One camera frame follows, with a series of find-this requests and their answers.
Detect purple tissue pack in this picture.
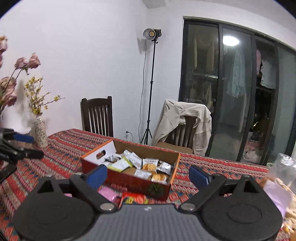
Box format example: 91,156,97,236
263,180,292,218

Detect large pink snack packet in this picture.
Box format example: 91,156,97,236
98,186,120,202

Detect clear plastic bag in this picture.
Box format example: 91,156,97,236
259,154,295,235

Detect floral ceramic vase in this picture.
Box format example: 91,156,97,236
34,114,48,148

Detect yellow flower branches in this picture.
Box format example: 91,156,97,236
23,76,65,116

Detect small green snack packet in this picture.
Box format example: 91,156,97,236
107,157,132,173

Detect orange cardboard pumpkin box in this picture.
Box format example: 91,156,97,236
80,139,180,201

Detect dark wooden chair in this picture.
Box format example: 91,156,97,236
80,96,113,137

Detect glass sliding door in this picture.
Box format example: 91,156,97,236
179,19,295,165

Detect dried pink roses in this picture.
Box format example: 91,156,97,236
0,34,42,115

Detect colourful patterned tablecloth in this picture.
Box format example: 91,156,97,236
1,129,268,240

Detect silver white snack packet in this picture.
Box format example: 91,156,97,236
157,161,174,175

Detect red orange spicy snack bag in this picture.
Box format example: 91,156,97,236
120,192,149,206

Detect pumpkin seed cracker packet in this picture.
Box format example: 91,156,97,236
142,158,159,173

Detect black studio light stand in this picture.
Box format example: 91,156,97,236
140,29,162,145

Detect chair with beige jacket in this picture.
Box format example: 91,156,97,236
156,116,197,154

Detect beige jacket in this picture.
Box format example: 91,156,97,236
152,99,212,156

